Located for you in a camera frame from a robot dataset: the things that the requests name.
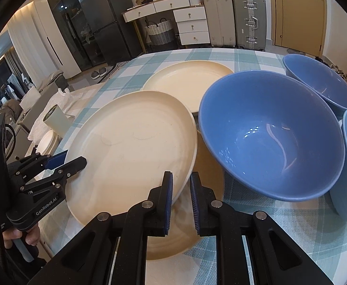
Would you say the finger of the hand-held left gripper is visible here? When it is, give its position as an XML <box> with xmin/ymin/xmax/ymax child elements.
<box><xmin>17</xmin><ymin>156</ymin><xmax>88</xmax><ymax>195</ymax></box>
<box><xmin>9</xmin><ymin>151</ymin><xmax>69</xmax><ymax>182</ymax></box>

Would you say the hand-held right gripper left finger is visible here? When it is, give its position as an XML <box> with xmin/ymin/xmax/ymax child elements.
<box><xmin>28</xmin><ymin>171</ymin><xmax>174</xmax><ymax>285</ymax></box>

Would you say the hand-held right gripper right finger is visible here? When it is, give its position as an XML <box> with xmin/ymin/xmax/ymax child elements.
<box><xmin>190</xmin><ymin>171</ymin><xmax>333</xmax><ymax>285</ymax></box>

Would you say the cream ceramic plate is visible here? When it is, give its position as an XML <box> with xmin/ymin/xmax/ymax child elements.
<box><xmin>145</xmin><ymin>131</ymin><xmax>226</xmax><ymax>261</ymax></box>
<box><xmin>142</xmin><ymin>60</ymin><xmax>235</xmax><ymax>114</ymax></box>
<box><xmin>64</xmin><ymin>90</ymin><xmax>198</xmax><ymax>225</ymax></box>

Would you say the person's left forearm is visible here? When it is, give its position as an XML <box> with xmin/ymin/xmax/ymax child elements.
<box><xmin>0</xmin><ymin>240</ymin><xmax>48</xmax><ymax>282</ymax></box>

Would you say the person's left hand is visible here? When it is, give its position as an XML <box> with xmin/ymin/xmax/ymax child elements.
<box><xmin>2</xmin><ymin>223</ymin><xmax>41</xmax><ymax>250</ymax></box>

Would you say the white round dish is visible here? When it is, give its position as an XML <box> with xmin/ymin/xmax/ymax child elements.
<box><xmin>36</xmin><ymin>131</ymin><xmax>61</xmax><ymax>156</ymax></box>

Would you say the grey sofa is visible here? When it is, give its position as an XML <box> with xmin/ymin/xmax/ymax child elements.
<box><xmin>13</xmin><ymin>71</ymin><xmax>69</xmax><ymax>131</ymax></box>

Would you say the white plastic bag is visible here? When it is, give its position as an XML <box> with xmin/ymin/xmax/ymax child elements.
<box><xmin>28</xmin><ymin>87</ymin><xmax>82</xmax><ymax>143</ymax></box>

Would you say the clothes rack with garments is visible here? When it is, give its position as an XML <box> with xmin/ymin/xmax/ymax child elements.
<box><xmin>0</xmin><ymin>73</ymin><xmax>33</xmax><ymax>101</ymax></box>

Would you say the white curtain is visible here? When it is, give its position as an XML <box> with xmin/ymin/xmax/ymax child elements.
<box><xmin>7</xmin><ymin>13</ymin><xmax>48</xmax><ymax>79</ymax></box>

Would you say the white wardrobe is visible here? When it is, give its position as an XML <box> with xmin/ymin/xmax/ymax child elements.
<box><xmin>33</xmin><ymin>0</ymin><xmax>82</xmax><ymax>79</ymax></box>

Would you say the black glass cabinet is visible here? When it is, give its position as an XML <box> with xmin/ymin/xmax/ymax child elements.
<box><xmin>43</xmin><ymin>0</ymin><xmax>103</xmax><ymax>72</ymax></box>

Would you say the dark grey refrigerator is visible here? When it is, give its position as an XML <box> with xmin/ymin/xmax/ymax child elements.
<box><xmin>77</xmin><ymin>0</ymin><xmax>150</xmax><ymax>66</ymax></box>

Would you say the woven laundry basket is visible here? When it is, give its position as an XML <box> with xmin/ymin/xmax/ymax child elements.
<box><xmin>145</xmin><ymin>18</ymin><xmax>174</xmax><ymax>46</ymax></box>

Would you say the white dresser with drawers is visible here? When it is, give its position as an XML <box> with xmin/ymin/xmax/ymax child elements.
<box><xmin>122</xmin><ymin>0</ymin><xmax>211</xmax><ymax>48</ymax></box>

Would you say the beige suitcase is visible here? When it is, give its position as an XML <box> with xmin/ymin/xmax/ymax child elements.
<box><xmin>202</xmin><ymin>0</ymin><xmax>236</xmax><ymax>48</ymax></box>

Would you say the silver suitcase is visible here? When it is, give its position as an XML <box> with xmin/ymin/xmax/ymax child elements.
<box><xmin>232</xmin><ymin>0</ymin><xmax>267</xmax><ymax>51</ymax></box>

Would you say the wooden door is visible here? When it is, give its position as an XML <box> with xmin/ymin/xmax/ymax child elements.
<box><xmin>270</xmin><ymin>0</ymin><xmax>333</xmax><ymax>57</ymax></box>

